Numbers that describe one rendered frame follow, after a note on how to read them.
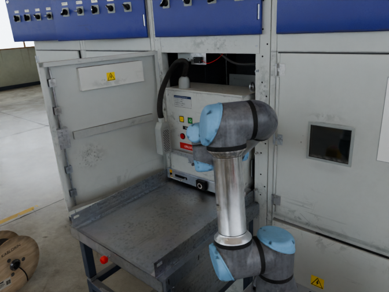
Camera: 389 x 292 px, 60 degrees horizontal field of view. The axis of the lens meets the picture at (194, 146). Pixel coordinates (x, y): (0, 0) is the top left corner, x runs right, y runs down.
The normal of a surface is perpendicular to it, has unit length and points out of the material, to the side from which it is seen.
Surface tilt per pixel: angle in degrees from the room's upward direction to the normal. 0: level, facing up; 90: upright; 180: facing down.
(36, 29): 90
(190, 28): 90
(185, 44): 90
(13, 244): 90
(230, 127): 80
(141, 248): 0
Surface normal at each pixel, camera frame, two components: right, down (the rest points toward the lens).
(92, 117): 0.63, 0.23
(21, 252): 0.90, 0.11
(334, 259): -0.65, 0.29
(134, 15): -0.39, 0.33
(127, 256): -0.05, -0.94
